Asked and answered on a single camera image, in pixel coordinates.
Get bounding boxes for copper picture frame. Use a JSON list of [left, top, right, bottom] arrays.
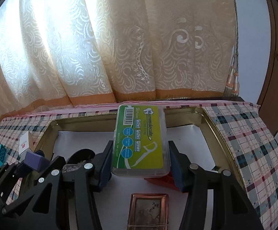
[[128, 193, 170, 230]]

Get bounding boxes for gold tin box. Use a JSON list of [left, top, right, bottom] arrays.
[[32, 106, 246, 230]]

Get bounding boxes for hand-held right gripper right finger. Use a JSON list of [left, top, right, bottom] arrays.
[[168, 140, 264, 230]]

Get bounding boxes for green floss pick box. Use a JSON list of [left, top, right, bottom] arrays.
[[111, 104, 171, 178]]

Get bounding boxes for small red box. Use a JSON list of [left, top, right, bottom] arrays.
[[144, 172, 178, 187]]

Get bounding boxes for purple block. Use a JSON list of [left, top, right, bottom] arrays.
[[25, 150, 51, 173]]

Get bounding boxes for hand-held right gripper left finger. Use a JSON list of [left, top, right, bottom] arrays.
[[12, 140, 113, 230]]

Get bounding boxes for beige lace curtain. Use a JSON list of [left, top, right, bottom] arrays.
[[0, 0, 240, 122]]

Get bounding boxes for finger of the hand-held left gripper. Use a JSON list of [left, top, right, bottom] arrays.
[[0, 156, 66, 221], [0, 162, 34, 198]]

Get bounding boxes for blue toy block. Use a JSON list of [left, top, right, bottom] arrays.
[[0, 145, 9, 166]]

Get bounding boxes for white box with red label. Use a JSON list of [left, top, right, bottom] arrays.
[[19, 131, 35, 161]]

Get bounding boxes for white paper liner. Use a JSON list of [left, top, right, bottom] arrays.
[[53, 123, 217, 230]]

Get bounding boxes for plaid bedsheet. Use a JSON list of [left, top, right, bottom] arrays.
[[0, 101, 278, 230]]

